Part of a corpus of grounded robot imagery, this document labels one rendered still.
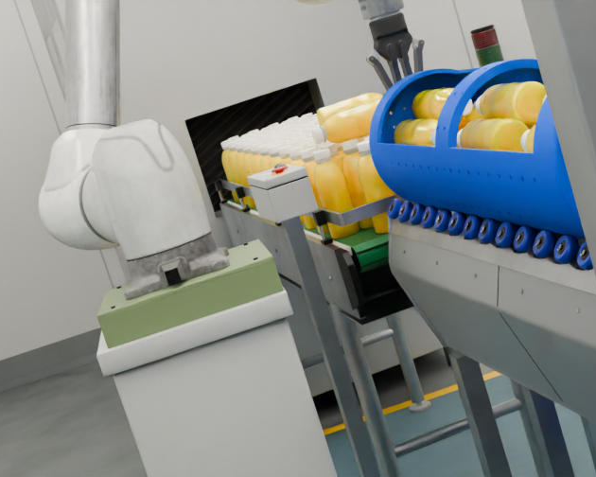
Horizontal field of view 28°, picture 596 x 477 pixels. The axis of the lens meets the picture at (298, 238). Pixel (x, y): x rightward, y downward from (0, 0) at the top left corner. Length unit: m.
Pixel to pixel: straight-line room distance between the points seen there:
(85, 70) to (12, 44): 4.44
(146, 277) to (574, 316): 0.70
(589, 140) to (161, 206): 1.05
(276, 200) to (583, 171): 1.61
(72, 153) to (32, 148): 4.49
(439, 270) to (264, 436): 0.56
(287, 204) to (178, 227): 0.69
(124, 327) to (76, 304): 4.81
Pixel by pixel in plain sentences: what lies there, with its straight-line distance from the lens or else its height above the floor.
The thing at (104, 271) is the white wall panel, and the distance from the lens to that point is 6.69.
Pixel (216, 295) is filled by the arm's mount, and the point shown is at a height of 1.03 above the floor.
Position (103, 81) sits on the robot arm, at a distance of 2.21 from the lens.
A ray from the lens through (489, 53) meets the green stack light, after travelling 3.04.
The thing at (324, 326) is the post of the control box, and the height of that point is 0.73.
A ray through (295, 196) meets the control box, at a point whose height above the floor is 1.05.
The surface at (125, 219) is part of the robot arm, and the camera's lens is 1.98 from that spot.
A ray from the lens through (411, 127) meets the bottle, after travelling 2.39.
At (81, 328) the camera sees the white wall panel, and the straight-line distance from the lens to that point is 6.76.
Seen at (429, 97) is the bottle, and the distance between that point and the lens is 2.40.
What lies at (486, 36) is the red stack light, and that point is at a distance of 3.03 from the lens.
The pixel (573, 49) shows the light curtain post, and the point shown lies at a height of 1.31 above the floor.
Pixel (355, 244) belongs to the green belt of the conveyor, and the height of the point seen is 0.90.
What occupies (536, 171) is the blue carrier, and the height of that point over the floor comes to 1.10.
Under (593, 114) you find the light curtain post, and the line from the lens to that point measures 1.04.
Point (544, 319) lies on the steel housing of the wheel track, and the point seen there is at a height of 0.85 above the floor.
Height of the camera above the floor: 1.39
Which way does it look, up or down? 10 degrees down
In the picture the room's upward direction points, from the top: 17 degrees counter-clockwise
